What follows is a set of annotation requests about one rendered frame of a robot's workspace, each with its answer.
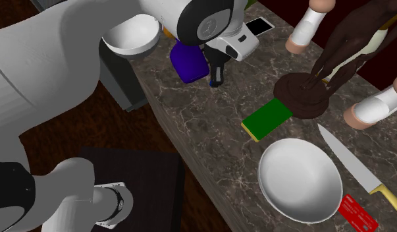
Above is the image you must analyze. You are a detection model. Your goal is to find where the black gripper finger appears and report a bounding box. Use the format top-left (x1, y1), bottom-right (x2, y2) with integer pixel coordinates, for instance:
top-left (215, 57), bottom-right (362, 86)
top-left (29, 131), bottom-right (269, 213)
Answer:
top-left (209, 63), bottom-right (225, 88)

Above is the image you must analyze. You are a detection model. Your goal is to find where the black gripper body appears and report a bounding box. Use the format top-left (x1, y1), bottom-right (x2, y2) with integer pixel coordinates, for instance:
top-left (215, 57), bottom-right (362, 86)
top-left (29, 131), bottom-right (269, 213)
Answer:
top-left (202, 44), bottom-right (233, 68)

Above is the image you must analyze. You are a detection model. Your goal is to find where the small yellow object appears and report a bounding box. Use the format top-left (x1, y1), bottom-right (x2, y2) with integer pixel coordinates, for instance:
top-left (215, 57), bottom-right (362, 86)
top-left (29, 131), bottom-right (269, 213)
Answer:
top-left (162, 26), bottom-right (177, 40)

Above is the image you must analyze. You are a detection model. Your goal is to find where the green and yellow sponge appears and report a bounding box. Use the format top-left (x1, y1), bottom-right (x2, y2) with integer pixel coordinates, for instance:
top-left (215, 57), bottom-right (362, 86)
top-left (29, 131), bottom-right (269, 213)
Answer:
top-left (241, 97), bottom-right (294, 143)

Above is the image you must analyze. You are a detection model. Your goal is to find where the dark brown figure statue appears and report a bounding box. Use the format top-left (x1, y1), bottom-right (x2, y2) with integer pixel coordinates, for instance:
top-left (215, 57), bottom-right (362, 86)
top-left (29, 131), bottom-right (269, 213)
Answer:
top-left (273, 0), bottom-right (397, 121)

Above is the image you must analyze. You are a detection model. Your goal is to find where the small white bowl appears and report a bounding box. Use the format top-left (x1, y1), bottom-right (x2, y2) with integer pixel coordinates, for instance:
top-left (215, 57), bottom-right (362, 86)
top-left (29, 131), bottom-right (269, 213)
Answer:
top-left (101, 14), bottom-right (163, 61)

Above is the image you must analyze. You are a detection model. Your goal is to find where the pink and white cylinder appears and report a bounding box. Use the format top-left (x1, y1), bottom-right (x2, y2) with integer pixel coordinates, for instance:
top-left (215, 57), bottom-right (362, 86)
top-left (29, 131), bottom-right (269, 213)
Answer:
top-left (284, 0), bottom-right (336, 55)
top-left (342, 74), bottom-right (397, 131)

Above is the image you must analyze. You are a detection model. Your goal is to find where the dark grey box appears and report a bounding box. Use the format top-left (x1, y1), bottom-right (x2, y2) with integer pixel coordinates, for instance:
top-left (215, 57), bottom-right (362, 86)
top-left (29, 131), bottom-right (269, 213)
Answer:
top-left (98, 41), bottom-right (150, 113)

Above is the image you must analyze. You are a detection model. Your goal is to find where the large white bowl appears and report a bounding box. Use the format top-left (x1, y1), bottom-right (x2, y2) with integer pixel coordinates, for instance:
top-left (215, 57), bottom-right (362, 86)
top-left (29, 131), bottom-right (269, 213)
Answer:
top-left (257, 137), bottom-right (344, 225)

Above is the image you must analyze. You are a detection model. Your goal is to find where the white and yellow bottle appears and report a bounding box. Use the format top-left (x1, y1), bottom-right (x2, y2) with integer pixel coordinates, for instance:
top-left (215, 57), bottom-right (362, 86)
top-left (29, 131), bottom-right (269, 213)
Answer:
top-left (322, 14), bottom-right (397, 85)

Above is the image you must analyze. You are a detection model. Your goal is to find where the red card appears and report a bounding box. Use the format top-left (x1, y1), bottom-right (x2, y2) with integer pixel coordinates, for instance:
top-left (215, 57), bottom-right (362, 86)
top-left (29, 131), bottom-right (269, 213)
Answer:
top-left (337, 193), bottom-right (380, 232)

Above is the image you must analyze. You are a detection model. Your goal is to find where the black phone white frame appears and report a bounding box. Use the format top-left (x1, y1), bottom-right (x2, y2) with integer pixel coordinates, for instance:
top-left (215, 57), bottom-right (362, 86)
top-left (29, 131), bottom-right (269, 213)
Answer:
top-left (244, 16), bottom-right (276, 38)

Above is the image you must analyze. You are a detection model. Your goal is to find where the yellow handled kitchen knife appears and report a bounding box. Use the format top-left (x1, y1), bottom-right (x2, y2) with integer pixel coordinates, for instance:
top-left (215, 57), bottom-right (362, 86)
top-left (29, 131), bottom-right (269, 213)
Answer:
top-left (317, 123), bottom-right (397, 218)

